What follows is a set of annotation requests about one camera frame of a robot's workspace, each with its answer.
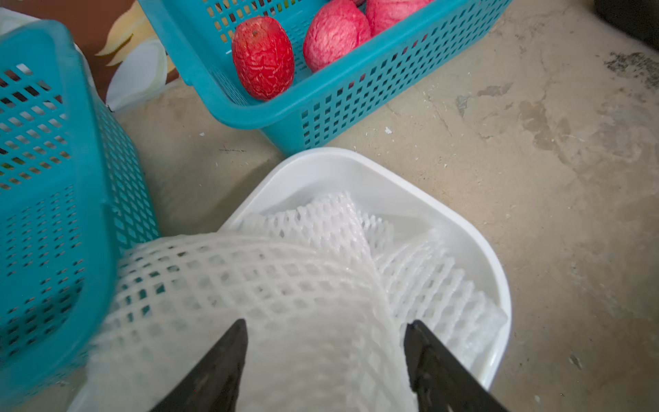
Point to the right teal plastic basket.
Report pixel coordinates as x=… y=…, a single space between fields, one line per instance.
x=319 y=106

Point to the red apple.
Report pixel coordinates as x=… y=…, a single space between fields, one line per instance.
x=263 y=57
x=337 y=29

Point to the left teal plastic basket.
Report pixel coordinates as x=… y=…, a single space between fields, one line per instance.
x=73 y=199

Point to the black case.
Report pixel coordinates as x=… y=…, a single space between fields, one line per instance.
x=638 y=18

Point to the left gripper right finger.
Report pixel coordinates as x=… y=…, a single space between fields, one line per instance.
x=439 y=380

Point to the white foam net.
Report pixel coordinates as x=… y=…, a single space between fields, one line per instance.
x=423 y=281
x=321 y=336

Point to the teal plastic basket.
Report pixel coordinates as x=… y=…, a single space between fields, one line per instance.
x=319 y=106
x=73 y=199

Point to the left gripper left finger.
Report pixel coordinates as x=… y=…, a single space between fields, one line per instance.
x=214 y=383

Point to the white plastic tub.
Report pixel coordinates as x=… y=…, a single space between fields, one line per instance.
x=376 y=191

